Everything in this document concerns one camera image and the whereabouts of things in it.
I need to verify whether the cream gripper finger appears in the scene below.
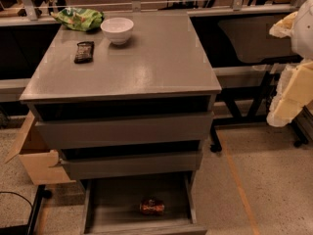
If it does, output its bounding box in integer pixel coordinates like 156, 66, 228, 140
266, 60, 313, 127
269, 12, 297, 38

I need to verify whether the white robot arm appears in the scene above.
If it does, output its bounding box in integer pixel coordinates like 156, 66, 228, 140
266, 0, 313, 127

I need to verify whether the grey middle drawer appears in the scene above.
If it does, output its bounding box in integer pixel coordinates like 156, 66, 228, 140
62, 151, 202, 180

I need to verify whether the grey drawer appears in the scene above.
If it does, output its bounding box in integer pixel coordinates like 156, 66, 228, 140
36, 112, 213, 150
62, 151, 202, 180
81, 172, 206, 235

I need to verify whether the grey top drawer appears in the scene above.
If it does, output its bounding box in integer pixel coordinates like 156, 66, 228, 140
36, 112, 213, 150

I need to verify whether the grey drawer cabinet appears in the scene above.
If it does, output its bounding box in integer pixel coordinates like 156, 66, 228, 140
19, 11, 223, 184

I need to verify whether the grey bottom drawer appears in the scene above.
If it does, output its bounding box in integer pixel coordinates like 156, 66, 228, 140
81, 172, 206, 235

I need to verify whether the black side table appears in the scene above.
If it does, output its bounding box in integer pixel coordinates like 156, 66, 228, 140
191, 13, 300, 153

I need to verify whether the white bowl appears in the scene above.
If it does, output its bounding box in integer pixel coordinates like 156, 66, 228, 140
101, 18, 134, 45

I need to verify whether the green chip bag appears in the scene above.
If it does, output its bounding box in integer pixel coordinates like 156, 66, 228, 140
51, 7, 105, 32

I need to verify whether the dark snack bar packet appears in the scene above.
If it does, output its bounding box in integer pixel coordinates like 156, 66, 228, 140
74, 41, 95, 64

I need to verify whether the cardboard box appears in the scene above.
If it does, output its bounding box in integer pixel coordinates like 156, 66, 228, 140
5, 112, 72, 185

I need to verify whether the metal railing frame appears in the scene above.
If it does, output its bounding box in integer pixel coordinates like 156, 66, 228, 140
0, 0, 313, 27

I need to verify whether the black cable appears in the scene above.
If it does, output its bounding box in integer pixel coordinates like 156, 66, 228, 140
0, 190, 35, 211

